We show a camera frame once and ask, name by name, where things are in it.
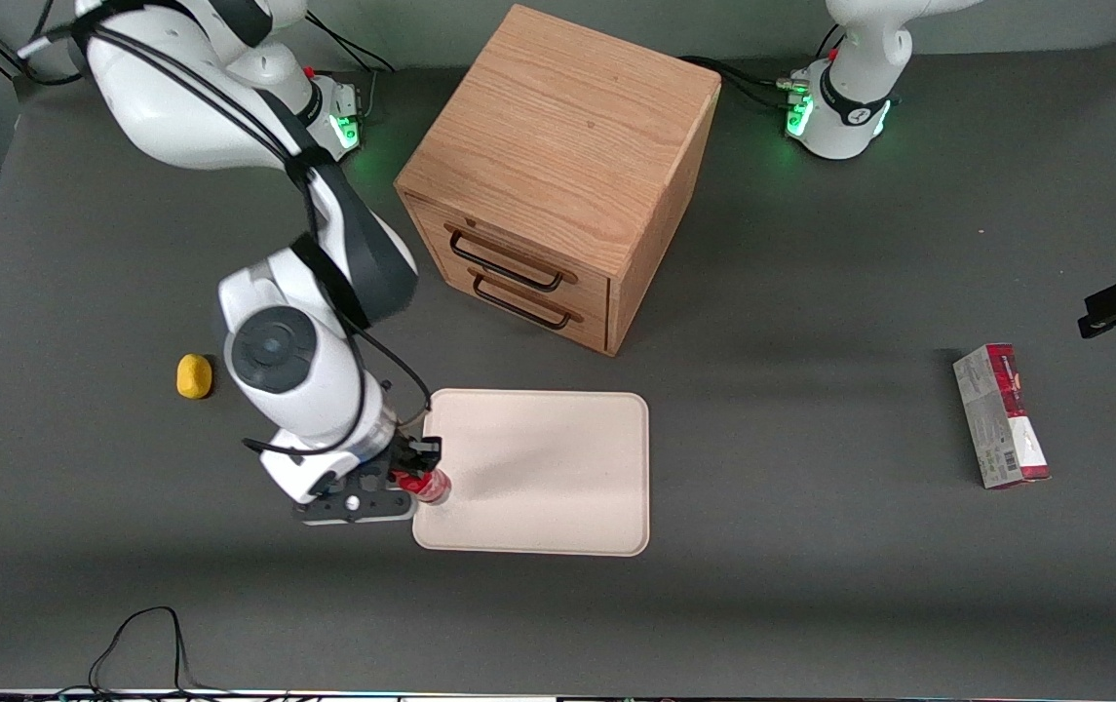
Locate black right base cables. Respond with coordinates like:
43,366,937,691
302,15,400,123

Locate wooden drawer cabinet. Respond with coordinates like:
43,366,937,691
394,3,722,358

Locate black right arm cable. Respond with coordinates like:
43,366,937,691
19,0,434,459

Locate black left base cables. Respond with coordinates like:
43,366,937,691
679,24,846,110

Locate grey red carton box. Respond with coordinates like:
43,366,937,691
952,342,1052,489

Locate cream plastic tray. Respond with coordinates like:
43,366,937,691
412,388,651,558

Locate yellow lemon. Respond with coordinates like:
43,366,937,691
176,354,214,400

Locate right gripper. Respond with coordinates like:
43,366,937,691
258,429,444,506

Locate red coke bottle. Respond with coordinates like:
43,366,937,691
394,468,452,507

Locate black cable loop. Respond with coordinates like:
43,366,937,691
60,605,227,699

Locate black metal drawer handle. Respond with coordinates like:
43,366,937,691
446,225,579,293
469,268,584,331

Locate black base cables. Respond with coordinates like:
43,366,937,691
679,24,846,110
302,15,400,123

